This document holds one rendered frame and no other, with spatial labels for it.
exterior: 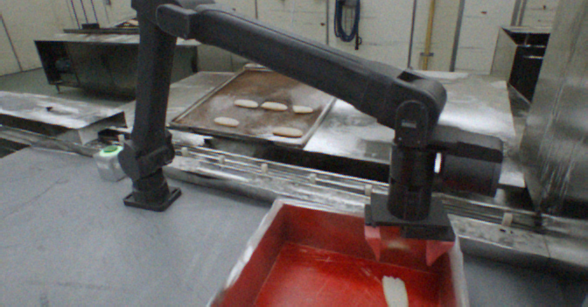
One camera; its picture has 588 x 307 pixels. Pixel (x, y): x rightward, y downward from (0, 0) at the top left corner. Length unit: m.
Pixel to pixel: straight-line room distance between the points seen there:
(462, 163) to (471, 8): 3.67
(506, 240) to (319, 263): 0.34
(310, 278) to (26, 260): 0.58
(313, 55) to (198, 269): 0.46
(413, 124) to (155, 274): 0.54
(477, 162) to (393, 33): 4.05
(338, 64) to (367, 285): 0.39
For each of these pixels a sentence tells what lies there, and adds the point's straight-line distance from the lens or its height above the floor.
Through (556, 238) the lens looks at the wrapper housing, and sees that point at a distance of 0.71.
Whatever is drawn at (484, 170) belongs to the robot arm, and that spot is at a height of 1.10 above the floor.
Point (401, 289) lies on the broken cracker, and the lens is 0.62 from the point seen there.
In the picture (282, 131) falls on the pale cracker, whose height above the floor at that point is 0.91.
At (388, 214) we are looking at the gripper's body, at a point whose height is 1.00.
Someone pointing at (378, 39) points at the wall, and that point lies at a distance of 4.47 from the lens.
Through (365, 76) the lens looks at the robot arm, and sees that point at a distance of 0.40.
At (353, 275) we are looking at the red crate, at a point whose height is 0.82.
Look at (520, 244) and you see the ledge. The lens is 0.73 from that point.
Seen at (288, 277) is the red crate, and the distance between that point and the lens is 0.63.
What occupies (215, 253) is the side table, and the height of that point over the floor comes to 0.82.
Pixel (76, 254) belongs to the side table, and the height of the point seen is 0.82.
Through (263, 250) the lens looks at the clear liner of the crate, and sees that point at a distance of 0.58.
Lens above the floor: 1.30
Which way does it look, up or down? 24 degrees down
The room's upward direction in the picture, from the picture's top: 3 degrees counter-clockwise
